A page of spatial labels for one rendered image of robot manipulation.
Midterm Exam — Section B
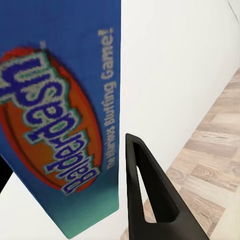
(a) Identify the board game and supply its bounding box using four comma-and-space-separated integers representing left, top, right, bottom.
0, 0, 122, 240

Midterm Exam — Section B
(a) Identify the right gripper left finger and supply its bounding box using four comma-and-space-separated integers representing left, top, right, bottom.
0, 155, 14, 193

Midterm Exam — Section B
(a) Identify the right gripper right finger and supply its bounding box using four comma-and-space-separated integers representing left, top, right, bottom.
125, 133, 210, 240

